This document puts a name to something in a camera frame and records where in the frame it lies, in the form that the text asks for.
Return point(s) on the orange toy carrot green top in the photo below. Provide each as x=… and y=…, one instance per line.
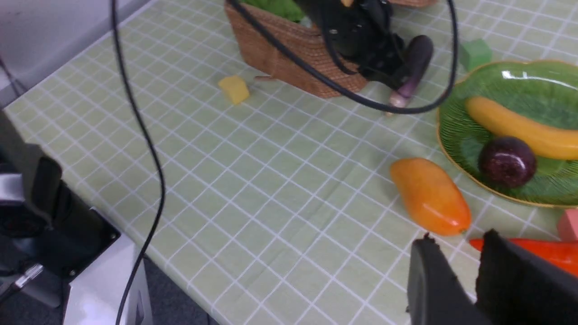
x=563, y=255

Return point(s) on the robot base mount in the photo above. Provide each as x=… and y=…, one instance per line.
x=62, y=234

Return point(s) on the orange toy mango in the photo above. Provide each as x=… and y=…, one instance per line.
x=431, y=198

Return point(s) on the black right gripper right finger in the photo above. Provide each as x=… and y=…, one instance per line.
x=516, y=287

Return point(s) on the green foam cube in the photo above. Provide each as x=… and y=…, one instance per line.
x=475, y=53

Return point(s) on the green leaf-shaped glass plate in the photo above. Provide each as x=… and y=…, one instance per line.
x=534, y=101

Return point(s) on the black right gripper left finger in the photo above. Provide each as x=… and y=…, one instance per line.
x=434, y=293

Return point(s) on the salmon pink foam cube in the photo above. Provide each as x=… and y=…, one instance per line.
x=567, y=225

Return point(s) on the woven wicker basket green lining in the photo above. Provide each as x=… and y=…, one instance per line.
x=279, y=39

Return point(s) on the dark purple toy mangosteen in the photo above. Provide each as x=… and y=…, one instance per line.
x=507, y=161

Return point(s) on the purple toy eggplant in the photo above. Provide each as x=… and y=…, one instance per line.
x=417, y=57

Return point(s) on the yellow foam hexagon block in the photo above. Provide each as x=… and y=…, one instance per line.
x=235, y=89

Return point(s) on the yellow toy banana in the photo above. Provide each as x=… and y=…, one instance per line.
x=544, y=140

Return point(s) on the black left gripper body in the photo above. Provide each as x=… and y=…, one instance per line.
x=360, y=32

